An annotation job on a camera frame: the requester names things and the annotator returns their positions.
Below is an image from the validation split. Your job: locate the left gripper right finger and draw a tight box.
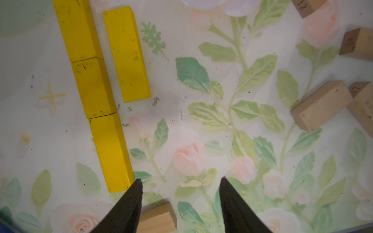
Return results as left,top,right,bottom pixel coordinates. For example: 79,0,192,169
219,177,271,233

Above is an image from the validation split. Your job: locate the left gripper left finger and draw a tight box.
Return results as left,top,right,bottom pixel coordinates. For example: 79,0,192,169
91,179,143,233

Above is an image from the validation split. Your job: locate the yellow short block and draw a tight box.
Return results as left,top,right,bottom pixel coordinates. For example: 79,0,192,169
88,113,135,193
71,58,117,119

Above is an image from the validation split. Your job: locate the wooden block diagonal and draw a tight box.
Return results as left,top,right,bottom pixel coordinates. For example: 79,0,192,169
348,82,373,138

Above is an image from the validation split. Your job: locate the yellow long block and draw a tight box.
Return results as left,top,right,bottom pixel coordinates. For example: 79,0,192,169
103,6,152,103
52,0,104,63

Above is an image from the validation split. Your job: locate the blue card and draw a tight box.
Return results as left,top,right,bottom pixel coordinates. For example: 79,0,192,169
0,220,17,233

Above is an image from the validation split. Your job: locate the wooden block top edge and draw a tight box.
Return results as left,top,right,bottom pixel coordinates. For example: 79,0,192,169
292,0,327,18

